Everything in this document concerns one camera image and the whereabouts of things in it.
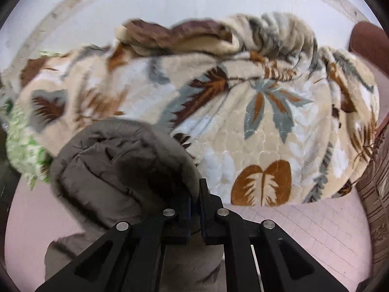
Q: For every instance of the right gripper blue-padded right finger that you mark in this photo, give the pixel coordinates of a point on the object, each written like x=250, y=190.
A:
x=219, y=225

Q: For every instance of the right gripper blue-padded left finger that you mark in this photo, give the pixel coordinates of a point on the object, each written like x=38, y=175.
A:
x=177, y=222

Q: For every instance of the grey-brown quilted hooded jacket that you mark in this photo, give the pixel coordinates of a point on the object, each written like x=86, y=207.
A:
x=116, y=177

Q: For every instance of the pink quilted mattress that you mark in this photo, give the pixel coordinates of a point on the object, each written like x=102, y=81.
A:
x=334, y=231

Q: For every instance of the beige leaf-print blanket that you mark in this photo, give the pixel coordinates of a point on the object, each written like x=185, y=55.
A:
x=269, y=117

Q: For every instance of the green checkered pillow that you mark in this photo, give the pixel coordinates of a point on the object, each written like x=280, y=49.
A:
x=25, y=154

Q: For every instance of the striped floral sofa cushion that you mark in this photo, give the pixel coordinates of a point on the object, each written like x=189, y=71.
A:
x=372, y=188

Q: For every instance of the dark red headboard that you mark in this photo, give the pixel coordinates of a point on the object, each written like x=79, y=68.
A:
x=371, y=42

